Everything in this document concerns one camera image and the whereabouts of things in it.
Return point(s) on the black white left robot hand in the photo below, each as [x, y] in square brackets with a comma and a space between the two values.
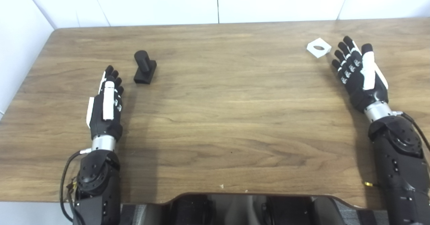
[100, 117]

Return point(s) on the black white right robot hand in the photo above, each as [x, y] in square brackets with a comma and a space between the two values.
[364, 90]

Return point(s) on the black peg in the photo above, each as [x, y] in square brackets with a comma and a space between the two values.
[145, 71]

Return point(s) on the white square piece with hole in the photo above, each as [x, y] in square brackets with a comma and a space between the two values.
[313, 50]

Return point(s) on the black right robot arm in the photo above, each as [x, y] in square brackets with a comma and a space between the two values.
[399, 171]

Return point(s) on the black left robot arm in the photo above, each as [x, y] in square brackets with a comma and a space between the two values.
[97, 184]

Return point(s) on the black robot torso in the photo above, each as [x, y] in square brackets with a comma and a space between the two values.
[235, 210]

